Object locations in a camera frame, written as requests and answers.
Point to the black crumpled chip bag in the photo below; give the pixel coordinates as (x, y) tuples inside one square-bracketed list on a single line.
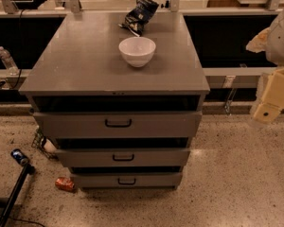
[(138, 17)]

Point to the grey drawer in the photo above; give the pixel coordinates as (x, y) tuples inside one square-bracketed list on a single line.
[(118, 125), (112, 157), (126, 180)]

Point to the white ceramic bowl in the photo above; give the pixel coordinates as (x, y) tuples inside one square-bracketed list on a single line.
[(137, 51)]

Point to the grey drawer cabinet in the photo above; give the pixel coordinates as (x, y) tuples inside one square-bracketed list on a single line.
[(82, 71)]

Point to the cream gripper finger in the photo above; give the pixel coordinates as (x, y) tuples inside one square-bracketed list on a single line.
[(259, 42), (270, 98)]

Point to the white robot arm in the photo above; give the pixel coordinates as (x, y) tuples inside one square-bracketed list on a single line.
[(275, 43)]

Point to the grey bottom drawer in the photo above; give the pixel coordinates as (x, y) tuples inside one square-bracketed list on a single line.
[(126, 180)]

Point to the grey top drawer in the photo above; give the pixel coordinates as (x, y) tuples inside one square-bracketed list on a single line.
[(118, 125)]

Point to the clear plastic water bottle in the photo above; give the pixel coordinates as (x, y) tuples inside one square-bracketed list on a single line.
[(9, 62)]

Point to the grey middle drawer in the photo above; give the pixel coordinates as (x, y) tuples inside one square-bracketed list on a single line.
[(112, 157)]

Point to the wire basket on floor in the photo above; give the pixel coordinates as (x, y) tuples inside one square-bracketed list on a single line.
[(44, 145)]

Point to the black tripod pole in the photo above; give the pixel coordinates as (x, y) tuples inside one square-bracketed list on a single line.
[(27, 169)]

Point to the blue soda can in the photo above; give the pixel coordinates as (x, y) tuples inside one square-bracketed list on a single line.
[(19, 157)]

